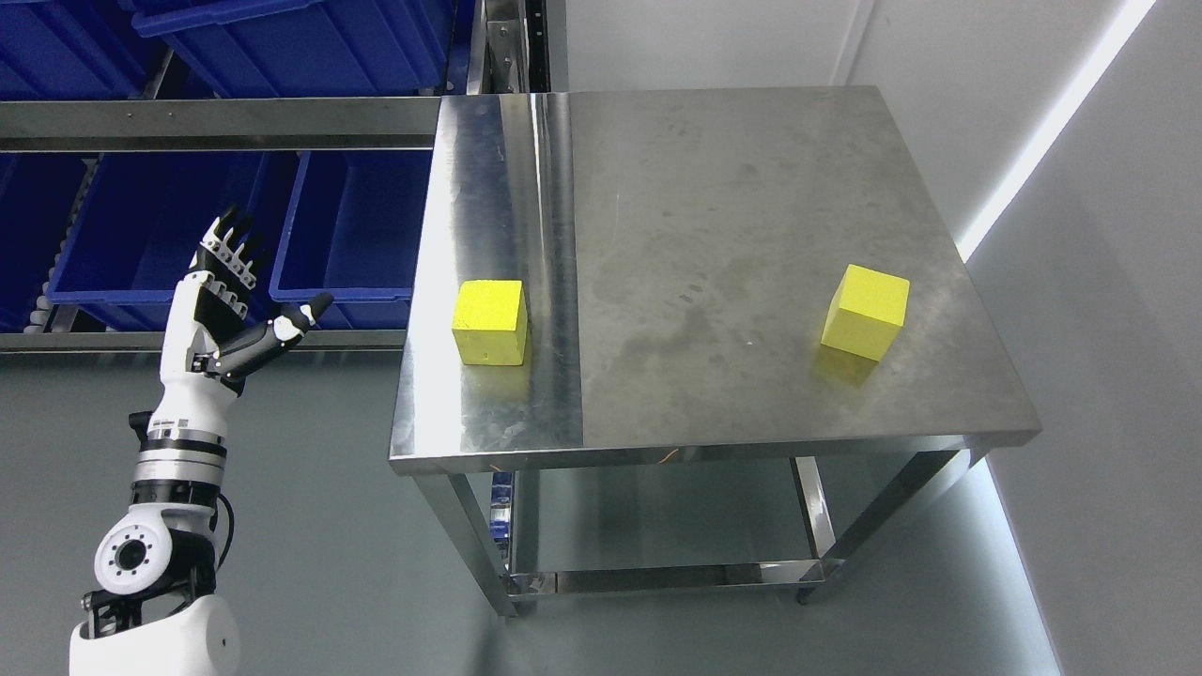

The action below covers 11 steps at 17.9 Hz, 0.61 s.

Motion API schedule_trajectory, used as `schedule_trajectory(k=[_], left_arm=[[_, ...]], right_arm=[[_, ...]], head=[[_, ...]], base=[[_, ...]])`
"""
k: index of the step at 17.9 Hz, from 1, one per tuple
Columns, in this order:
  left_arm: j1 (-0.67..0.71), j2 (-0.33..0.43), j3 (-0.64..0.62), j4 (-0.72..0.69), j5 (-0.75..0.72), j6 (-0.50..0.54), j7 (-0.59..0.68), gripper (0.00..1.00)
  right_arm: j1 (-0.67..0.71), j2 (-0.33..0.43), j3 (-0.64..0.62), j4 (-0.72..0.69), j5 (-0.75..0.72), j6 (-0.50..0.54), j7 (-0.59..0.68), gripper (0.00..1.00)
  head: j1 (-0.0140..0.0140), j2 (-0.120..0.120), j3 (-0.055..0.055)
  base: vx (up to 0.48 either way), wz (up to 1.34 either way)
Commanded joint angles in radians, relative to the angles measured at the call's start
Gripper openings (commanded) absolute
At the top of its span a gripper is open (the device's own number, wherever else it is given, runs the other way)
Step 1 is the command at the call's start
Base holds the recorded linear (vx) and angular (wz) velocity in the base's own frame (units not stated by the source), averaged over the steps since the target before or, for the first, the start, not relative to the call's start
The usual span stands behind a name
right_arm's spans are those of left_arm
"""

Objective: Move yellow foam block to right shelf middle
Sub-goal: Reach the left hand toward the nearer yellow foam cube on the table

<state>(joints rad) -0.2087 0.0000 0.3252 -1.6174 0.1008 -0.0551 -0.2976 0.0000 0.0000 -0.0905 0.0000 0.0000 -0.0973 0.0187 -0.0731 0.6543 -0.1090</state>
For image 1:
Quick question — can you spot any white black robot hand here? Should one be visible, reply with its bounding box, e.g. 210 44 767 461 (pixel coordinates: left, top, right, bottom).
145 206 334 441

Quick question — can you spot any yellow foam block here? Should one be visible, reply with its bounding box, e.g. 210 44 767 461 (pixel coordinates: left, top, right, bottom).
820 263 911 362
451 279 529 364

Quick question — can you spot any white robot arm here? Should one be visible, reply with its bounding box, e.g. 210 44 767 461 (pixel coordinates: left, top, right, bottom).
69 413 240 675

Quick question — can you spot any metal shelf rack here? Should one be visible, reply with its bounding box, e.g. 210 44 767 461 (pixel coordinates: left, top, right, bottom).
0 0 570 354

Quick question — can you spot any blue bin middle left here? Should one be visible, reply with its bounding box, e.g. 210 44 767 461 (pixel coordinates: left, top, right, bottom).
47 152 301 332

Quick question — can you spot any blue bin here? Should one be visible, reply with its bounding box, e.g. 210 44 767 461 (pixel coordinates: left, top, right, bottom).
123 1 456 99
1 153 87 333
47 152 301 332
268 149 432 330
1 1 168 101

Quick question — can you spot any blue bin middle right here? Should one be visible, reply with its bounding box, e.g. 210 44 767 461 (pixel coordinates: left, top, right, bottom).
268 149 432 330

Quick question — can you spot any blue bin far left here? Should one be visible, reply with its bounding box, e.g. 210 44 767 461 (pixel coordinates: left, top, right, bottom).
1 153 87 333

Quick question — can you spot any blue bin upper right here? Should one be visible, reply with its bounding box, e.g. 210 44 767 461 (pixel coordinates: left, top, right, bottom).
123 1 456 99

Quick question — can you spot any blue bin upper left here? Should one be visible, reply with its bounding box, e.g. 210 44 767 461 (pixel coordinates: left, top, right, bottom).
1 1 168 101

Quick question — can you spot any stainless steel table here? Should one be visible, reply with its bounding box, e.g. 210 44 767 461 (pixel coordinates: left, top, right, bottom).
388 85 1040 617

